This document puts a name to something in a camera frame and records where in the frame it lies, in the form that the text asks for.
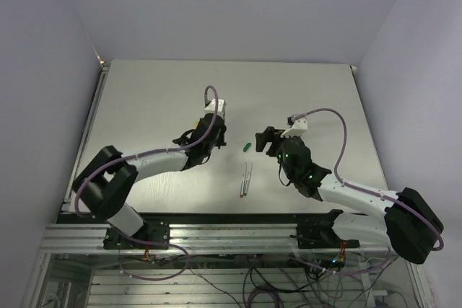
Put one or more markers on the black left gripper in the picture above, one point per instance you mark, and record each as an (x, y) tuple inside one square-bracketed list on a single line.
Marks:
[(221, 140)]

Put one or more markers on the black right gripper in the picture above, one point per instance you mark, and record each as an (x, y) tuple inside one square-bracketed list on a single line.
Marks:
[(270, 135)]

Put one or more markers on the green pen cap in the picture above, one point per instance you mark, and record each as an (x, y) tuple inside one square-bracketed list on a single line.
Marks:
[(246, 147)]

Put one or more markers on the white pen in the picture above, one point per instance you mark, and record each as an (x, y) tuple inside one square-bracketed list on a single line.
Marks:
[(250, 170), (244, 181)]

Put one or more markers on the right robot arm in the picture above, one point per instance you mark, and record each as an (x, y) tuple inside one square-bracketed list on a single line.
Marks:
[(402, 220)]

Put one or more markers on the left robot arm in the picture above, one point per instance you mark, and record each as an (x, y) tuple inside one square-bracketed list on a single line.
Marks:
[(105, 183)]

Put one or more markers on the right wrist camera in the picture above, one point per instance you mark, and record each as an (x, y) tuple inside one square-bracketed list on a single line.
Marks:
[(298, 125)]

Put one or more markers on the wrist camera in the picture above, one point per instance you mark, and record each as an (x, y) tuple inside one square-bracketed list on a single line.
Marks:
[(298, 125), (216, 106)]

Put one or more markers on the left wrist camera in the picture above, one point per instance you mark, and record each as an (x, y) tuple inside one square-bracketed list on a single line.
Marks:
[(216, 106)]

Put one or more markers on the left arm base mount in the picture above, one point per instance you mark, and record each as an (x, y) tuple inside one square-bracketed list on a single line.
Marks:
[(154, 235)]

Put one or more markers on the aluminium frame rail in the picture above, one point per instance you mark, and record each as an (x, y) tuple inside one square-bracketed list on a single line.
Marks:
[(196, 239)]

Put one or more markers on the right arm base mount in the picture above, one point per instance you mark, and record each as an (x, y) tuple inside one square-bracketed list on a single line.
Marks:
[(315, 231)]

